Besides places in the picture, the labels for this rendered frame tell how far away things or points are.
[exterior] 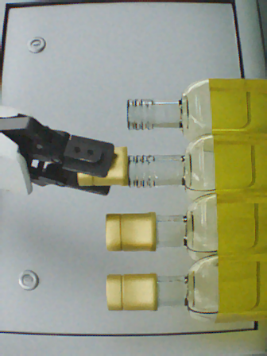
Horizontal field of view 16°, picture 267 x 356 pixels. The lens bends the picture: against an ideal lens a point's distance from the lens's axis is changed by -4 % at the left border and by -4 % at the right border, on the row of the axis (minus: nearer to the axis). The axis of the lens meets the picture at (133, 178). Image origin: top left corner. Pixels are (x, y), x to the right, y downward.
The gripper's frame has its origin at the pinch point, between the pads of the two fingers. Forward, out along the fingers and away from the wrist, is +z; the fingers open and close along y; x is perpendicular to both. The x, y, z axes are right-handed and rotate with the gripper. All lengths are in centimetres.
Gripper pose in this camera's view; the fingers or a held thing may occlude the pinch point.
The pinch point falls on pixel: (90, 165)
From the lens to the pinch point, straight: 89.8
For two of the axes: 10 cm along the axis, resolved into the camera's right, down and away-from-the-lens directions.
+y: -0.1, -3.7, -9.3
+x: 2.4, -9.0, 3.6
